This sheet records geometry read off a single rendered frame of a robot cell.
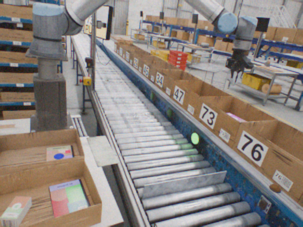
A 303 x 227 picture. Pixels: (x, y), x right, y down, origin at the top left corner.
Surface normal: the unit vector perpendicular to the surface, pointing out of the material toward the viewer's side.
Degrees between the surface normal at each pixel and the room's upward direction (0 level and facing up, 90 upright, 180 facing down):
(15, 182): 89
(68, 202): 0
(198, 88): 90
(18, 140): 89
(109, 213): 0
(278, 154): 90
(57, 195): 0
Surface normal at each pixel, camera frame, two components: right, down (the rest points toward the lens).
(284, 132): -0.92, 0.04
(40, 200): 0.11, -0.93
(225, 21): -0.15, 0.38
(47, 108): 0.44, 0.40
